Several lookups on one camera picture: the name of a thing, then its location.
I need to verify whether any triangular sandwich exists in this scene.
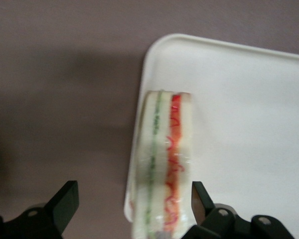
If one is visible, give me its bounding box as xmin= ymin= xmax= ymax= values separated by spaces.
xmin=126 ymin=89 xmax=196 ymax=239

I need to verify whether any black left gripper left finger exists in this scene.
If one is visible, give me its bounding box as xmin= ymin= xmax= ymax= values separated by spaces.
xmin=0 ymin=180 xmax=80 ymax=239

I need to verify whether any cream plastic tray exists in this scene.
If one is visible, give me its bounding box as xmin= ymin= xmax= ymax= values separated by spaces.
xmin=123 ymin=33 xmax=299 ymax=239

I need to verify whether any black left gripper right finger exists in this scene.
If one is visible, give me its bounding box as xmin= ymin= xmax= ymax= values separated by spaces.
xmin=181 ymin=181 xmax=297 ymax=239

